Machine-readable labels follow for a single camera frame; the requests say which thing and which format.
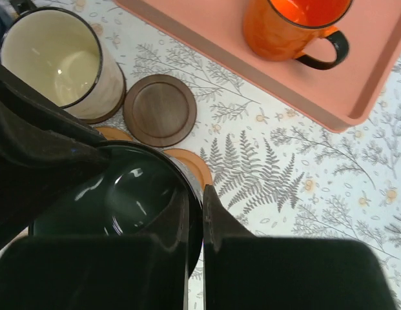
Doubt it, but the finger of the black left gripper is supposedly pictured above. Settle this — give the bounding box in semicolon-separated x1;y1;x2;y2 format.
0;64;109;250

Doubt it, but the cream enamel mug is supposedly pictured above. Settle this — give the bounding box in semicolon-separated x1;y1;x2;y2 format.
0;1;121;119

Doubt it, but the pink serving tray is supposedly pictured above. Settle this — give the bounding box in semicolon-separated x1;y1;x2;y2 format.
118;1;401;132

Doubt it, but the orange mug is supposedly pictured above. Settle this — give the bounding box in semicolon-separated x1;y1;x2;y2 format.
243;0;352;70

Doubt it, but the light wooden coaster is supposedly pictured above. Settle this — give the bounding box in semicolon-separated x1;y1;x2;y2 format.
164;149;213;189
95;126;133;141

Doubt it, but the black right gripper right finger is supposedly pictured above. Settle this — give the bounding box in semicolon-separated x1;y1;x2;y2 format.
203;185;396;309

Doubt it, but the floral table mat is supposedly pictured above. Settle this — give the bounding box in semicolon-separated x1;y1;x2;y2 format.
0;0;401;310

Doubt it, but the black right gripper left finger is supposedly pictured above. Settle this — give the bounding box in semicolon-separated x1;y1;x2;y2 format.
0;186;190;309

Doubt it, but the dark green mug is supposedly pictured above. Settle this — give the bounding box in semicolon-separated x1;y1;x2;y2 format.
28;141;203;273

